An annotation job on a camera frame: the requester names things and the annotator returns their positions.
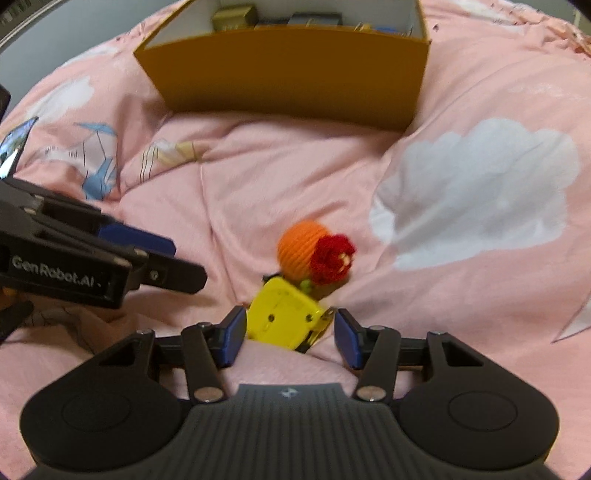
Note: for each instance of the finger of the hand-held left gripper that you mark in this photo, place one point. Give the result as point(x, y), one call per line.
point(138, 237)
point(175, 277)

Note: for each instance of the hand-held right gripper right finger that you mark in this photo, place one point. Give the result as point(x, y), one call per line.
point(348, 339)

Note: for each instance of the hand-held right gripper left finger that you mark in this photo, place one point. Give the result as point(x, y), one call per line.
point(235, 332)

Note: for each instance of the yellow tape measure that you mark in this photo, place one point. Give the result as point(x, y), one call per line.
point(281, 318)

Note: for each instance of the orange crochet charm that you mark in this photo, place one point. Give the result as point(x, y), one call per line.
point(300, 247)

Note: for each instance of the yellow cardboard box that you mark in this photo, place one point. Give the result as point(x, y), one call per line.
point(286, 74)

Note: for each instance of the pink printed blanket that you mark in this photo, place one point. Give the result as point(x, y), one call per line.
point(461, 184)

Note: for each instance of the small gold box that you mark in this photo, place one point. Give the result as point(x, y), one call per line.
point(233, 18)

